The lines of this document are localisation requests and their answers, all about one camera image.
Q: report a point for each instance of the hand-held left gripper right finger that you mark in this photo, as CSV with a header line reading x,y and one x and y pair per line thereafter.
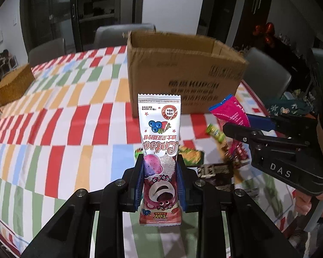
x,y
182,185

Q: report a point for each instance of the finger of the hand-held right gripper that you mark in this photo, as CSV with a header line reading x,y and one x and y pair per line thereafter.
x,y
259,122
239,133

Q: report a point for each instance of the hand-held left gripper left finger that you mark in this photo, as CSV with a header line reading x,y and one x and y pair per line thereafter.
x,y
138,185

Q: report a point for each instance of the pink snack packet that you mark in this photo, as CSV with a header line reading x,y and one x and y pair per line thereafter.
x,y
231,110

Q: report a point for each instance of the dark brown snack packet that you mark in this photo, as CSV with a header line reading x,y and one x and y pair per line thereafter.
x,y
218,169

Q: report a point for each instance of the white pink ice cream packet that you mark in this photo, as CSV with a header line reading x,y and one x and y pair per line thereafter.
x,y
158,129

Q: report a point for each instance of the brown cardboard box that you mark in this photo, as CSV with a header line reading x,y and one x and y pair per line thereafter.
x,y
177,70

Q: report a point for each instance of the person's right hand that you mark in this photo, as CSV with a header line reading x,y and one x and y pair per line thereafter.
x,y
302,204

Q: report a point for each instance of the yellow green snack packet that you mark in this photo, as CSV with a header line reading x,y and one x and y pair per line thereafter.
x,y
191,156

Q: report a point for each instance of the dark green patterned bag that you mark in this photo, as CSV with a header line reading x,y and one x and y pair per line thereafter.
x,y
288,107

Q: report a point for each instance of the grey chair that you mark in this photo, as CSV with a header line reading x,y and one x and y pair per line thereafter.
x,y
47,51
269,72
118,36

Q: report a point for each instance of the red bow decoration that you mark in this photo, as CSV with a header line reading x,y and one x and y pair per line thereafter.
x,y
265,33

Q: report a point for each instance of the colourful checkered tablecloth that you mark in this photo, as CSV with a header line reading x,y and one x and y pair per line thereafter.
x,y
56,129

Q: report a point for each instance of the woven wicker basket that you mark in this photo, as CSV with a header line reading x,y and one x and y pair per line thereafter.
x,y
13,83

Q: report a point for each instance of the black glass cabinet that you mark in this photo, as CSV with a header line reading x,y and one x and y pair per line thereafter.
x,y
70,13

